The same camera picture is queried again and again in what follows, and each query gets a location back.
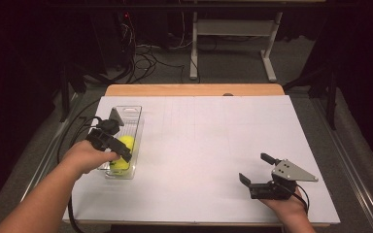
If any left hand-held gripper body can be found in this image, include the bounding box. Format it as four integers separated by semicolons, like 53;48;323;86
85;107;125;153

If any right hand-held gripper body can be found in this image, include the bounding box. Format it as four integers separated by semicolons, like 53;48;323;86
249;158;320;201

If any yellow tennis ball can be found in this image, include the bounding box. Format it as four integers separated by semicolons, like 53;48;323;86
109;156;131;172
118;135;136;153

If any clear plastic container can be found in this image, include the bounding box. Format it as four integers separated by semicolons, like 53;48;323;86
96;105;146;181

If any person's right hand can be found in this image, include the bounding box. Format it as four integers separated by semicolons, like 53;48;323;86
259;189;309;224

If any person's left hand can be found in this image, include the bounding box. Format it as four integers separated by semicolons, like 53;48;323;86
59;139;120;178

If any white board sheet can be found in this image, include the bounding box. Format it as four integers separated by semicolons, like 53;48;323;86
61;94;342;225

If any black metal stand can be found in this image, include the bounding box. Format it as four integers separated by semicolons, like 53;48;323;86
283;64;339;130
59;64;88;123

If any dark computer tower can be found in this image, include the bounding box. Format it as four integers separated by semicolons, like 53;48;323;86
90;9;134;71

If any wooden table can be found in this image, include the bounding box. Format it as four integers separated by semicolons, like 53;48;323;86
61;83;333;228

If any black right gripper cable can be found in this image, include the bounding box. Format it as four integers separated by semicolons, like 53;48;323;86
292;183;310;216

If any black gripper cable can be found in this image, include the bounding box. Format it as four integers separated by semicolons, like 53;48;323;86
56;98;106;233
292;183;310;216

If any metal floor rail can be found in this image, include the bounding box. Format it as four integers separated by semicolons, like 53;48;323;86
1;93;85;233
312;96;373;233

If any bundle of floor cables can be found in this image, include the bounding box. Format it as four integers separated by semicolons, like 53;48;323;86
119;13;202;85

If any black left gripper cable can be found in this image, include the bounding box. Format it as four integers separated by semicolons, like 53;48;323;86
56;98;106;233

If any white metal desk frame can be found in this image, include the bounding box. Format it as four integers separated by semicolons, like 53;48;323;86
188;11;285;83

